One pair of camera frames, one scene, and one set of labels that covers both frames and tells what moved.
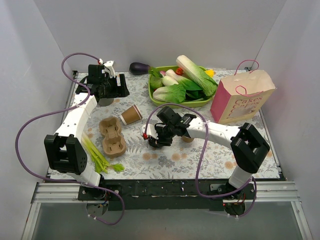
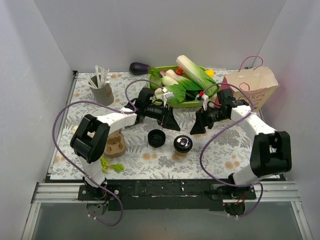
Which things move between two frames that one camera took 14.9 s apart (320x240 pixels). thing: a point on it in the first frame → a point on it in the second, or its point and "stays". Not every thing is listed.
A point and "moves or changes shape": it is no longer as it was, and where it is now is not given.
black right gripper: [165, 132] → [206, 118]
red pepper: [179, 71] stays
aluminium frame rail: [66, 193] stays
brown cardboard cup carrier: [114, 144] stays
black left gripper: [116, 88] → [165, 115]
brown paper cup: [187, 139] moves or changes shape
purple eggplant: [138, 68] stays
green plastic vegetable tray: [170, 105] stays
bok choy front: [175, 93] stays
